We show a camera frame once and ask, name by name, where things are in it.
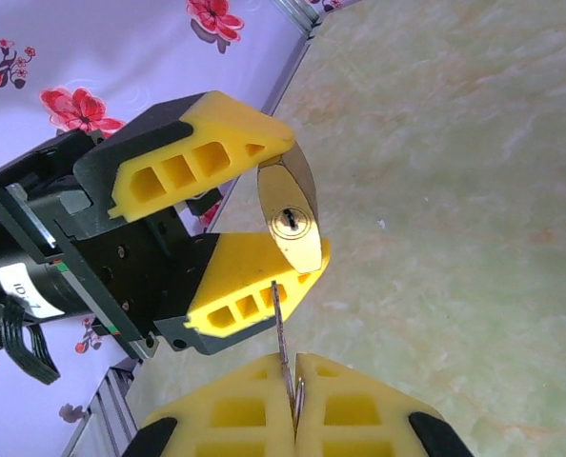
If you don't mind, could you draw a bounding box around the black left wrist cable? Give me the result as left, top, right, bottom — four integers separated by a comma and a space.
0, 299, 61, 387

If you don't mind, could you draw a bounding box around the aluminium corner post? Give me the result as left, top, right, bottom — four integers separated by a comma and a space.
271, 0, 323, 43

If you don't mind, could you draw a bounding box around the silver key with ring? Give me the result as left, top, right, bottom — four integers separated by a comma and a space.
270, 279, 309, 430

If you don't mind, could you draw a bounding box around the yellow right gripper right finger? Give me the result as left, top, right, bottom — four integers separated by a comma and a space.
294, 351, 475, 457

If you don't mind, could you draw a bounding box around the brass padlock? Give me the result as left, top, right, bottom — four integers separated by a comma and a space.
255, 140, 325, 276

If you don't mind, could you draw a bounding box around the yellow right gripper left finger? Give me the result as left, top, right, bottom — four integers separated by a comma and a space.
120, 353, 297, 457

